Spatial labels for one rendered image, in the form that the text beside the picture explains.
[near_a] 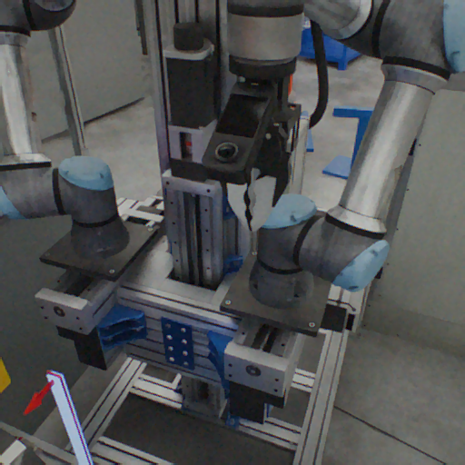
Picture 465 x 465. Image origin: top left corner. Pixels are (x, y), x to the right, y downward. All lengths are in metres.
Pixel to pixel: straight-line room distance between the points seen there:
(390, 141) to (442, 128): 1.01
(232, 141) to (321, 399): 1.53
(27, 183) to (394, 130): 0.79
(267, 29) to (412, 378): 2.04
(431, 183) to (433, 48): 1.13
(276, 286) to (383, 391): 1.34
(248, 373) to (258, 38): 0.72
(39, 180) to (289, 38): 0.78
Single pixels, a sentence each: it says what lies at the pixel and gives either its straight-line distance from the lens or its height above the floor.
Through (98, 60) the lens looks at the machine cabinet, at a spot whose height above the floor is 0.57.
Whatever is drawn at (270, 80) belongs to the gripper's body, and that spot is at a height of 1.61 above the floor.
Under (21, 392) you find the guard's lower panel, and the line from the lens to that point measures 1.94.
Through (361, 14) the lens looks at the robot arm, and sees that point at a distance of 0.87.
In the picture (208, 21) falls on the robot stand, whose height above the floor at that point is 1.57.
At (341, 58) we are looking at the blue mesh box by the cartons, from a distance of 6.63.
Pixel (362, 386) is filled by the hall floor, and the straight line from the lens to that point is 2.24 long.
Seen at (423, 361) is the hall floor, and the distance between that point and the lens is 2.43.
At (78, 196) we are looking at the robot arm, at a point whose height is 1.21.
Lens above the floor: 1.75
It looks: 36 degrees down
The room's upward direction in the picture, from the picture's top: straight up
